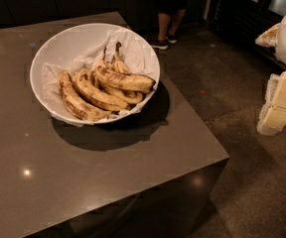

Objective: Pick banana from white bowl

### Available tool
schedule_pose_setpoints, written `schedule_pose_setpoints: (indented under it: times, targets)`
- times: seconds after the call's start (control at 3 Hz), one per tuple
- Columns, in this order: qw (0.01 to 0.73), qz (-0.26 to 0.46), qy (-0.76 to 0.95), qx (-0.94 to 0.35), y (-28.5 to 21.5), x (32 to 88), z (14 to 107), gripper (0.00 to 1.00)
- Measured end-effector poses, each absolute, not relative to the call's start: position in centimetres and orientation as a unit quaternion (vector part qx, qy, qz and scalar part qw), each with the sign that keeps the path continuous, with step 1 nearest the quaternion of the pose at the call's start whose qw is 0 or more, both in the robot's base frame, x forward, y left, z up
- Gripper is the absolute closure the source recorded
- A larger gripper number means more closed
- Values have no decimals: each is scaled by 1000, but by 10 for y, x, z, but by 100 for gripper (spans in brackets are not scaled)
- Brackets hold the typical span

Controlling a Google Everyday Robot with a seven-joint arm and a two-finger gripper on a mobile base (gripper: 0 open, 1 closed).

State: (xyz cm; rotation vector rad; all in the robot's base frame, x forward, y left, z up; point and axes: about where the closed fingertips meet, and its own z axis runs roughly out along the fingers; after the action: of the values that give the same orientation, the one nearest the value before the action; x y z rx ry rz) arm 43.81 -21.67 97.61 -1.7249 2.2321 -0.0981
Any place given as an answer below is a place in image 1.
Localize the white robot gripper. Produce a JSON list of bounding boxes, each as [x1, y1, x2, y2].
[[255, 15, 286, 136]]

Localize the spotted banana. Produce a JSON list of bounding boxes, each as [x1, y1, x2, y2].
[[93, 61, 156, 94], [72, 68, 130, 112], [58, 71, 111, 121], [101, 83, 145, 104]]

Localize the rear banana with stem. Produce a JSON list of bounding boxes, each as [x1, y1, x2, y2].
[[113, 42, 129, 73]]

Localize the white ceramic bowl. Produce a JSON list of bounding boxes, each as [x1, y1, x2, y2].
[[29, 22, 161, 126]]

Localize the dark cabinet with windows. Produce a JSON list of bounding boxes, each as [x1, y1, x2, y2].
[[207, 0, 286, 68]]

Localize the person legs with sneakers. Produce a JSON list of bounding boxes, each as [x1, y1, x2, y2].
[[150, 0, 188, 51]]

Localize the white paper liner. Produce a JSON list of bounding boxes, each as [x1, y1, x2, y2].
[[41, 28, 161, 128]]

